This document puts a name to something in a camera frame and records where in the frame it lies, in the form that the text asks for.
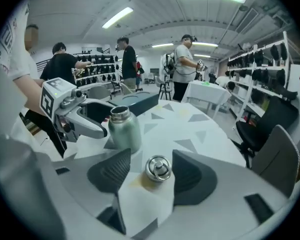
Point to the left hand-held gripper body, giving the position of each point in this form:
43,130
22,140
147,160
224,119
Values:
48,100

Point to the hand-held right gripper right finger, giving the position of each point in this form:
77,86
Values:
227,196

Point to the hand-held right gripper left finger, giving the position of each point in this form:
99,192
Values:
77,196

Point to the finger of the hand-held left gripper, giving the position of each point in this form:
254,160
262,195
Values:
90,130
97,111

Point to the green metal bottle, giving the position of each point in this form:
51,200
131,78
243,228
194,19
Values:
125,131

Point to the shiny metal round object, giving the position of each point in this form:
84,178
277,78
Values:
155,167

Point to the person's left forearm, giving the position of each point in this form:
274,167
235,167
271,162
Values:
30,94

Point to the grey-green chair with black legs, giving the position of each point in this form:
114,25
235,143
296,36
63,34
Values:
98,92

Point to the group of black devices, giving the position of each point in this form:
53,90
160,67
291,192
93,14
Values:
100,69
258,74

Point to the teal box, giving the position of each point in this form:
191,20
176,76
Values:
142,102

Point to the white shelf rack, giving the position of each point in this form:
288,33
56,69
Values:
285,66
97,64

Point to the person's white printed shirt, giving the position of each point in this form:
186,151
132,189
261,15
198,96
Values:
12,59

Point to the black legged stool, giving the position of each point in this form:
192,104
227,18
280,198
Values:
162,80

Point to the white triangle patterned tablecloth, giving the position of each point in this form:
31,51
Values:
170,134

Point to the black office chair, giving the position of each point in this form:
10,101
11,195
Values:
265,124

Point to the white clothed table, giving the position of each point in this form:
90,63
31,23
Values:
205,94

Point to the small green item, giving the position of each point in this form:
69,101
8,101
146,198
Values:
205,83

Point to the white fridge with red label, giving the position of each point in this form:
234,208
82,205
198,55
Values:
296,94

